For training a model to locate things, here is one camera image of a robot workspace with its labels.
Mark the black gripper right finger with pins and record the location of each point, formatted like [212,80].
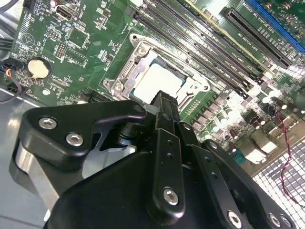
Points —
[209,169]

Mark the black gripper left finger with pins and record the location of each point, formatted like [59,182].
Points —
[95,112]

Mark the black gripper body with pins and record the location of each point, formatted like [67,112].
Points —
[107,202]

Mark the metal socket cover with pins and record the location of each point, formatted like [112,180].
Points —
[133,81]

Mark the silver CPU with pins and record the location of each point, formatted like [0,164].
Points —
[159,81]

